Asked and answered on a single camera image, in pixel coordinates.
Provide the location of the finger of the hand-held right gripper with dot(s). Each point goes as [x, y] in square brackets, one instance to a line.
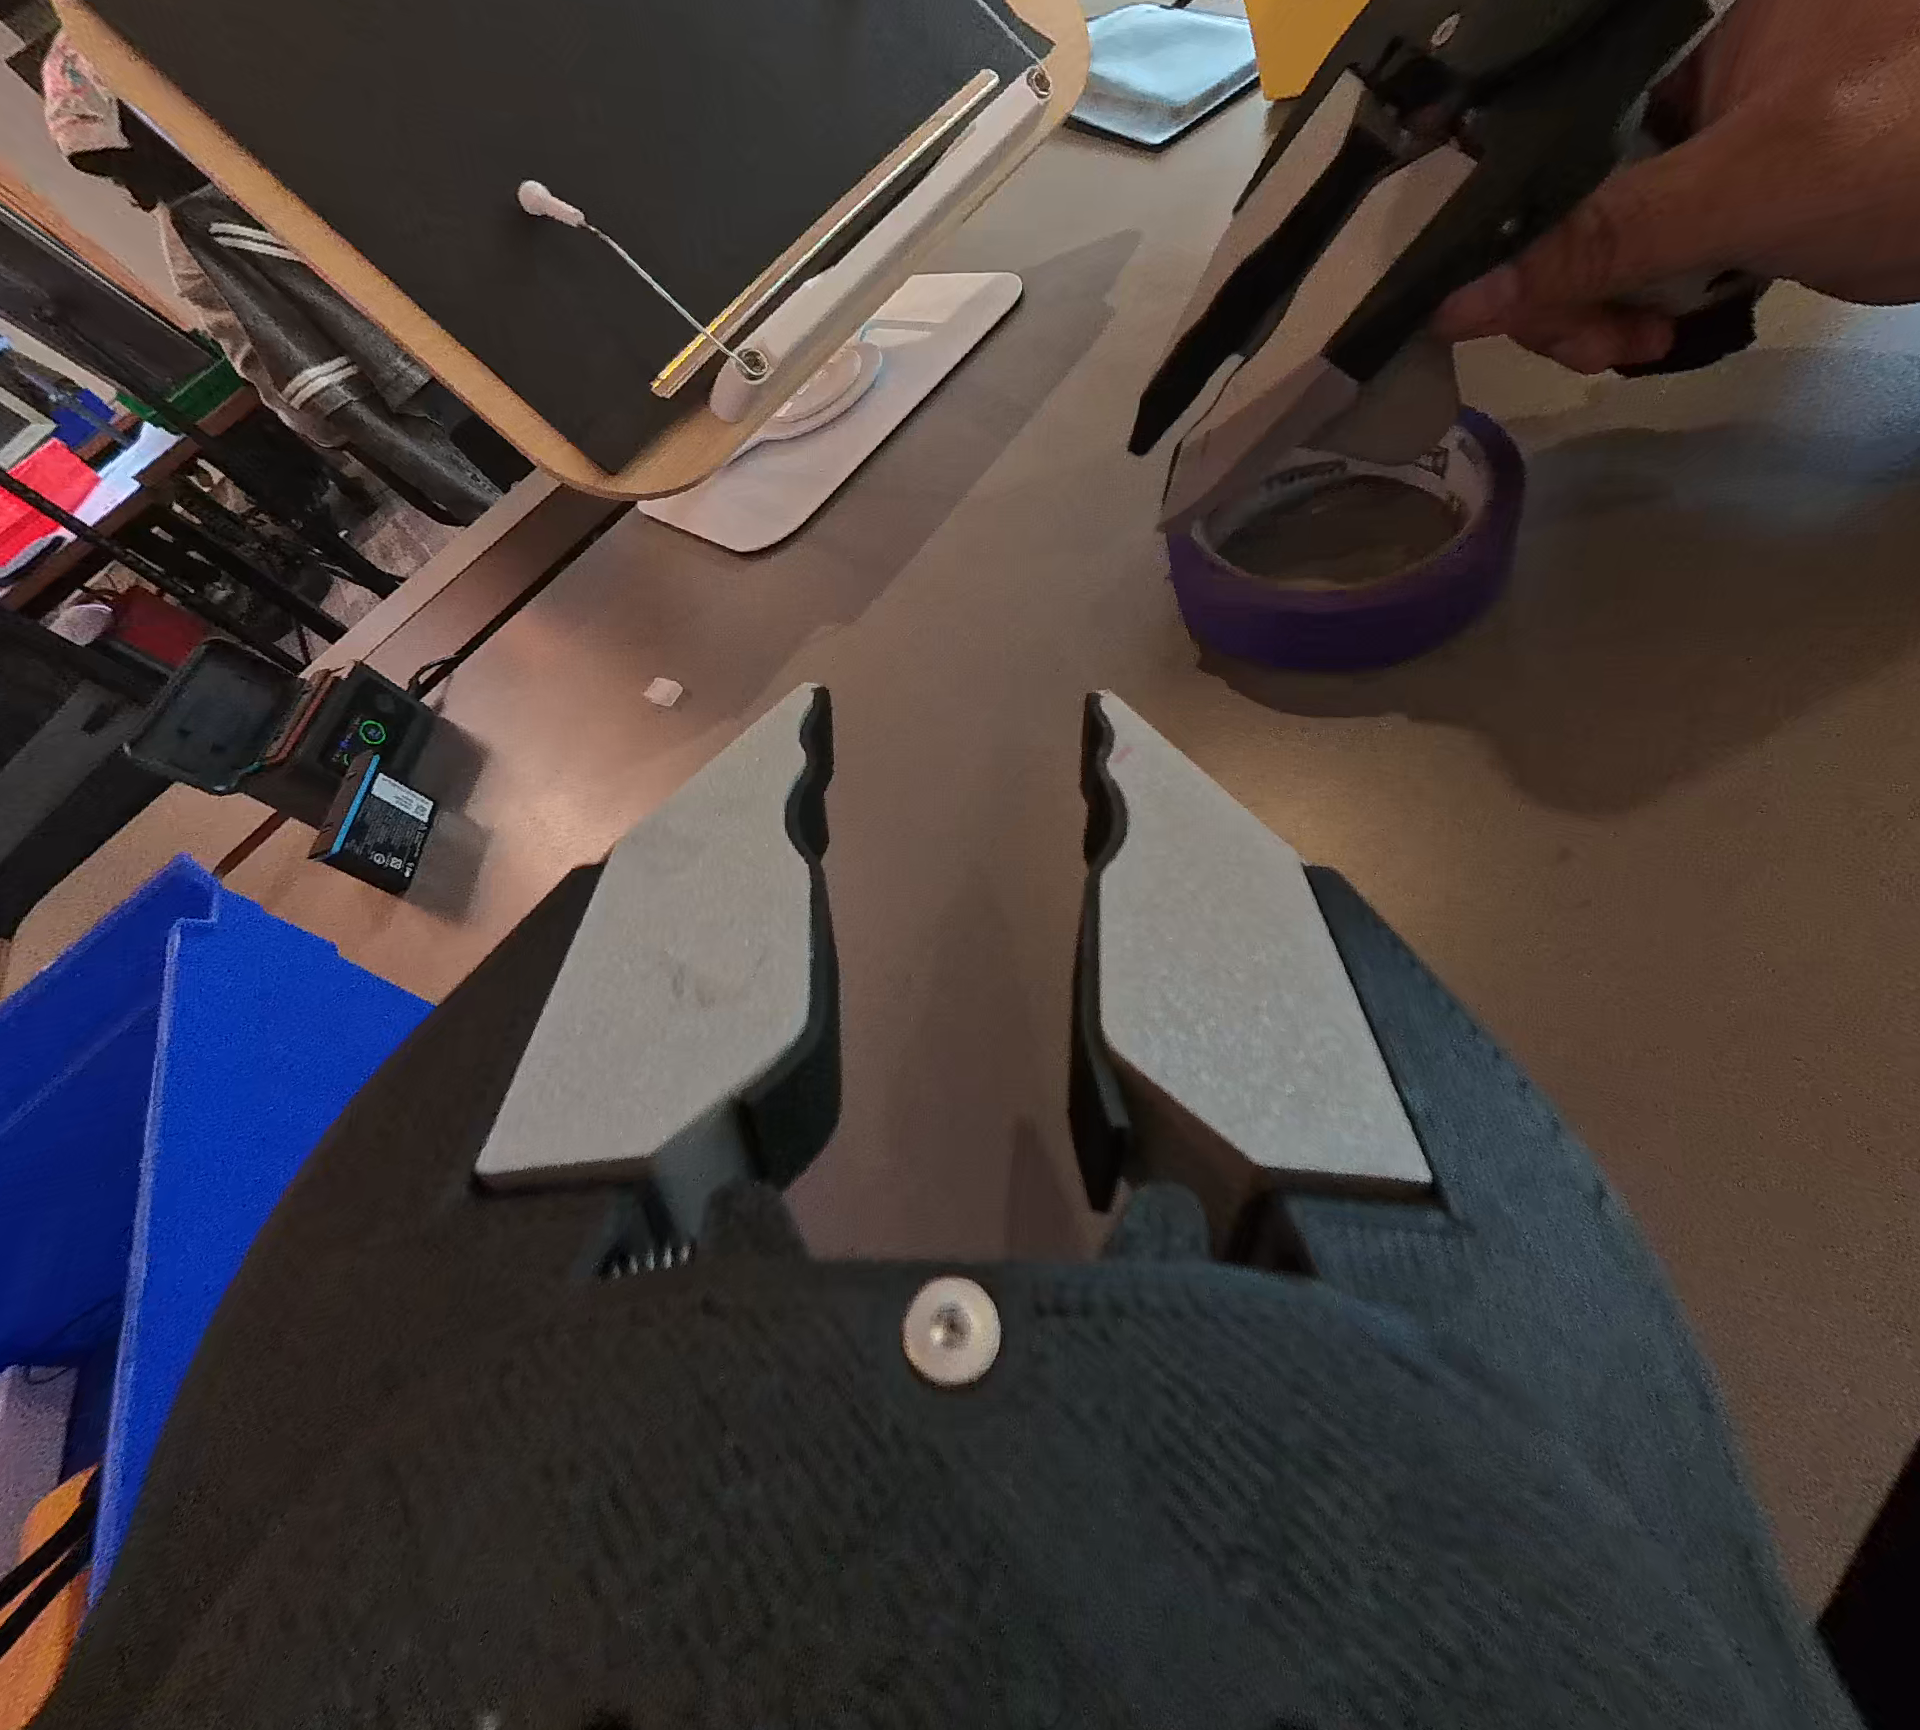
[1275, 261]
[1321, 364]

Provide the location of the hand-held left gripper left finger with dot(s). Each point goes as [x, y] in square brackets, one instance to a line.
[661, 965]

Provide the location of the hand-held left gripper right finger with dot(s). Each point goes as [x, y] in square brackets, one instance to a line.
[1230, 994]

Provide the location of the purple masking tape roll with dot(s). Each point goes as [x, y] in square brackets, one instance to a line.
[1350, 629]

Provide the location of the blue storage bin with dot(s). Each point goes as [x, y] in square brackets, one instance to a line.
[151, 1084]

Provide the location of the person's right hand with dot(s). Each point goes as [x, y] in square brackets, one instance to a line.
[1801, 141]

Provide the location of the grey folded cloth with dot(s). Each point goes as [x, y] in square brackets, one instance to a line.
[1162, 72]

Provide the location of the black battery charger case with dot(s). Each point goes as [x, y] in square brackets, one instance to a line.
[225, 724]

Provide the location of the grey striped jacket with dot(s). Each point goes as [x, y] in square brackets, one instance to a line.
[300, 320]

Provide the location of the black board book stand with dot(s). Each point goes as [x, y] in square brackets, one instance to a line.
[525, 34]

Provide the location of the black camera battery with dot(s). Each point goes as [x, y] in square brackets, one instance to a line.
[374, 830]

